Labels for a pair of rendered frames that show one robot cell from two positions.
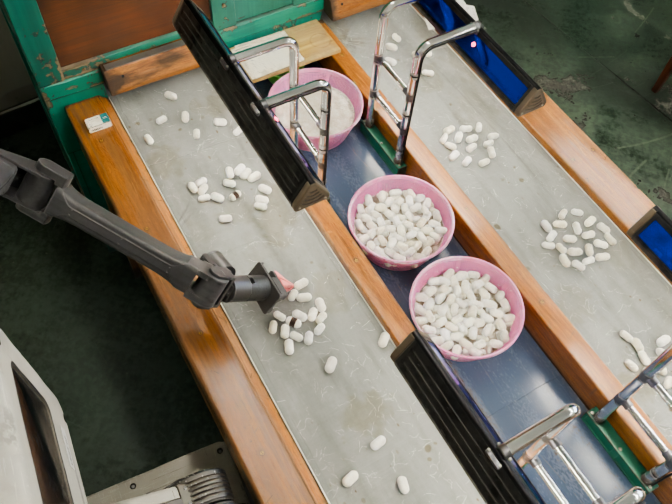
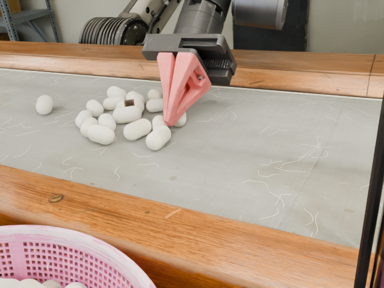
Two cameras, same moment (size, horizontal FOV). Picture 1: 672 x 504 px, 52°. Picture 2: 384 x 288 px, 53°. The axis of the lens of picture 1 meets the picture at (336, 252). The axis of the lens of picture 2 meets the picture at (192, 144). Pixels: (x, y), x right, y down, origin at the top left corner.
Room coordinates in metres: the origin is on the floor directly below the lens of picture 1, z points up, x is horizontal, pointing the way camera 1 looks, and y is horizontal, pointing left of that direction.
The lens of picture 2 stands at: (1.16, -0.06, 0.94)
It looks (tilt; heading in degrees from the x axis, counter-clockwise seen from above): 28 degrees down; 153
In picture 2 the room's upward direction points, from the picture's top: 6 degrees counter-clockwise
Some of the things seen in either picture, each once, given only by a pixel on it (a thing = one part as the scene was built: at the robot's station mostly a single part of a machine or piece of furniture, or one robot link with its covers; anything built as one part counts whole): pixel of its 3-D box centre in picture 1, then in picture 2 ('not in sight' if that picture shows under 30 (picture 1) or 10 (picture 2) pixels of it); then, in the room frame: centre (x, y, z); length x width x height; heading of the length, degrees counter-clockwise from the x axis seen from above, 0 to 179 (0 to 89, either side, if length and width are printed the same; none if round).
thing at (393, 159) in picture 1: (417, 84); not in sight; (1.34, -0.17, 0.90); 0.20 x 0.19 x 0.45; 35
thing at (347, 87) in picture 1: (315, 113); not in sight; (1.37, 0.10, 0.72); 0.27 x 0.27 x 0.10
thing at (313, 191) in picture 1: (243, 93); not in sight; (1.07, 0.23, 1.08); 0.62 x 0.08 x 0.07; 35
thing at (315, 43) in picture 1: (279, 52); not in sight; (1.55, 0.22, 0.77); 0.33 x 0.15 x 0.01; 125
